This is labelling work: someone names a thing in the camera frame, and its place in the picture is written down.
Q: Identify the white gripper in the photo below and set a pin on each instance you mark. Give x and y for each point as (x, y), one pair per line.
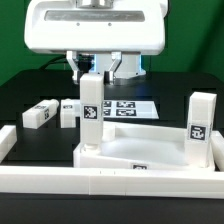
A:
(67, 26)

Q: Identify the white desk tabletop tray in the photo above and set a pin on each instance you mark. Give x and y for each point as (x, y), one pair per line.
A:
(135, 146)

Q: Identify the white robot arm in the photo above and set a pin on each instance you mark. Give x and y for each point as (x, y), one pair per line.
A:
(130, 66)

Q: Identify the white U-shaped obstacle fence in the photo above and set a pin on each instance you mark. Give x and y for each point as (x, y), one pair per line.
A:
(103, 181)

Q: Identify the white marker base plate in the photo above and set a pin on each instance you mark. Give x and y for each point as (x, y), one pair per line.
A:
(123, 109)

